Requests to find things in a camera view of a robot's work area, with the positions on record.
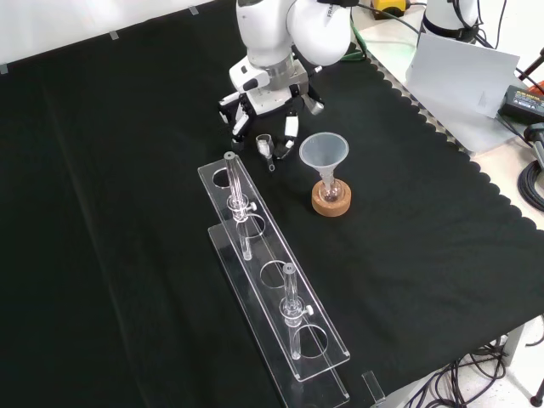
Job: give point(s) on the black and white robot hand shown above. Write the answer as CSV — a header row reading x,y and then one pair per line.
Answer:
x,y
265,102

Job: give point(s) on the clear plastic funnel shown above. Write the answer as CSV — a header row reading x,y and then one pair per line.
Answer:
x,y
324,149

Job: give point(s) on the clear acrylic funnel stand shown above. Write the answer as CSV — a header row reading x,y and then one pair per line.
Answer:
x,y
265,248

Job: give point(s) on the small round-bottom glass flask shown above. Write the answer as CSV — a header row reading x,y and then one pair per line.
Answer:
x,y
331,192

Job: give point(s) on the yellow stop button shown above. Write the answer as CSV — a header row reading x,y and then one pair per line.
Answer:
x,y
387,6

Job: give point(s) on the black bench cloth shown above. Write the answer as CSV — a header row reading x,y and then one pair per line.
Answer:
x,y
127,212

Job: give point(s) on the pale grey board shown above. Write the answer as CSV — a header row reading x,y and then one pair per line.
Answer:
x,y
459,76

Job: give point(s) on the black power adapter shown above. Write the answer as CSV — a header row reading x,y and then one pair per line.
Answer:
x,y
523,102

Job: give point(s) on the black tripod leg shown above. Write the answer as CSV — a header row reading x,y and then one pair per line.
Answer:
x,y
531,66

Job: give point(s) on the small clear acrylic block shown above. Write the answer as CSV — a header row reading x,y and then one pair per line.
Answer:
x,y
373,387

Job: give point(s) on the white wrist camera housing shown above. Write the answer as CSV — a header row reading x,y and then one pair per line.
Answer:
x,y
248,78

